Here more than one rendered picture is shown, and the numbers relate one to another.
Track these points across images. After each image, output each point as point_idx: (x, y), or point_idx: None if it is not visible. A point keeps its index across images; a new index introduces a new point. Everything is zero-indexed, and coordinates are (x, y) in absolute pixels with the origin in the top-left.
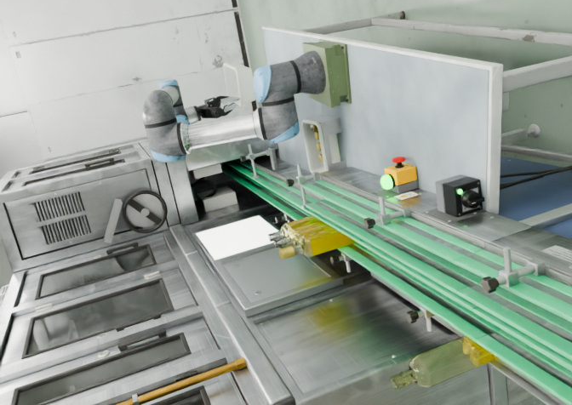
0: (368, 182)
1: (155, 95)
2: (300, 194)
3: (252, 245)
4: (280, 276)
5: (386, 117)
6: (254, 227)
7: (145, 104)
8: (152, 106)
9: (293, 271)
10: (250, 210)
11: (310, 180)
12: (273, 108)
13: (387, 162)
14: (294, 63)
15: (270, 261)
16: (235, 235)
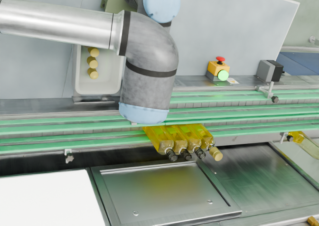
0: (187, 81)
1: (156, 22)
2: (83, 119)
3: (83, 196)
4: (181, 185)
5: (199, 30)
6: (15, 190)
7: (161, 37)
8: (173, 40)
9: (173, 177)
10: None
11: (53, 105)
12: (169, 28)
13: (186, 63)
14: None
15: (140, 188)
16: (26, 208)
